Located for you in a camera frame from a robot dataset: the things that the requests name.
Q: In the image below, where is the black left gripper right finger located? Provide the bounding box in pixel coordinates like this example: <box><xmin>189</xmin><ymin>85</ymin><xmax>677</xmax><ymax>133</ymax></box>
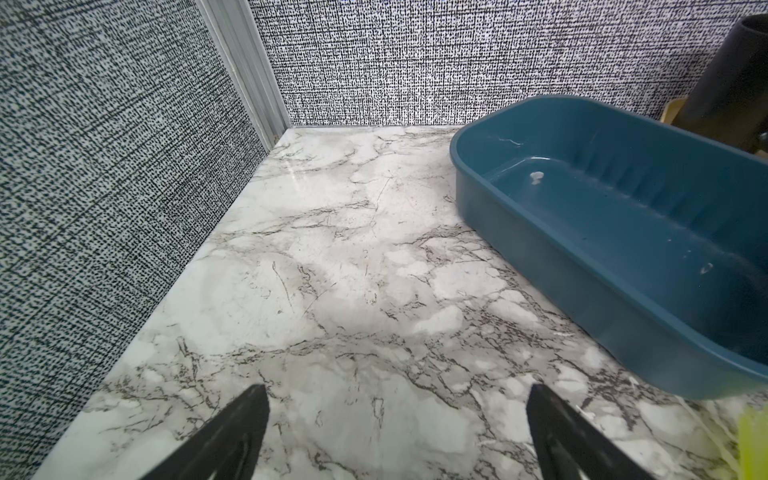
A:
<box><xmin>526</xmin><ymin>384</ymin><xmax>651</xmax><ymax>479</ymax></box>

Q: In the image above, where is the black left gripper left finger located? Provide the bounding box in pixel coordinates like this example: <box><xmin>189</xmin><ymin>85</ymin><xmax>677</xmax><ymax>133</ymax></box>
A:
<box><xmin>144</xmin><ymin>384</ymin><xmax>270</xmax><ymax>479</ymax></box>

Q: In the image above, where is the yellow shuttlecock one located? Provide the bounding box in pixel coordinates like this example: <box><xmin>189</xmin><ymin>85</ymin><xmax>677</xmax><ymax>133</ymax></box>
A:
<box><xmin>738</xmin><ymin>407</ymin><xmax>768</xmax><ymax>480</ymax></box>

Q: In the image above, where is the teal plastic storage box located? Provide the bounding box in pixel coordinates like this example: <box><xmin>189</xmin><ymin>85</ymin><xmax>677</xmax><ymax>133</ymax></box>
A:
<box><xmin>450</xmin><ymin>95</ymin><xmax>767</xmax><ymax>400</ymax></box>

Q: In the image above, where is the black cup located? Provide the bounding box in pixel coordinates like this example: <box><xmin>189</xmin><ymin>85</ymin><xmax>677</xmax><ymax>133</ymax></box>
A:
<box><xmin>672</xmin><ymin>14</ymin><xmax>767</xmax><ymax>153</ymax></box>

